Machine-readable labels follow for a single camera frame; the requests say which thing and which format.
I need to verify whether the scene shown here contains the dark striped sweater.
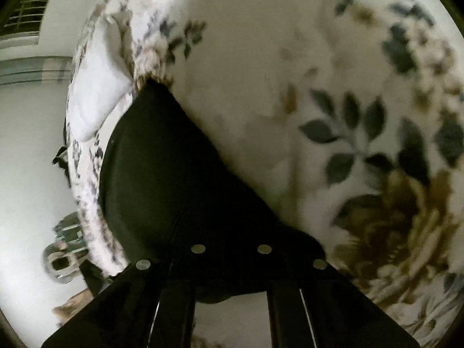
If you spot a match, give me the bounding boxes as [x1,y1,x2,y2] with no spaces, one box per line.
[99,78,326,304]

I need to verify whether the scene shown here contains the folded white garment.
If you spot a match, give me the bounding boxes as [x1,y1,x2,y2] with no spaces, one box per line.
[67,10,134,143]

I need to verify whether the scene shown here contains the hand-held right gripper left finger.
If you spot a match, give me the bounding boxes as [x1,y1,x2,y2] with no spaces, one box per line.
[40,244,206,348]

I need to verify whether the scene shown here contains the barred window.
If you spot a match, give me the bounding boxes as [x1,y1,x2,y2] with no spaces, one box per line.
[0,0,60,39]

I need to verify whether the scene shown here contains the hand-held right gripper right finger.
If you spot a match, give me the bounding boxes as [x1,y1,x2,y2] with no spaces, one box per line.
[257,244,422,348]

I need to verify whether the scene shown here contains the wide grey-green curtain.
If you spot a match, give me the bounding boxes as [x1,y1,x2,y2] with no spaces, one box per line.
[0,55,75,87]

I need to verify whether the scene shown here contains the black clothes on rack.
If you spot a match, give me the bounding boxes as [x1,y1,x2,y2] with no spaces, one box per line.
[52,145,72,185]

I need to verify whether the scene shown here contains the clear container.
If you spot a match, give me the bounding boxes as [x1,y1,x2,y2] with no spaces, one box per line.
[43,241,89,285]

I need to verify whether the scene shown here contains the floral bed sheet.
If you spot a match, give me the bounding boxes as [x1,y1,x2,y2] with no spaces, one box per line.
[64,0,464,348]

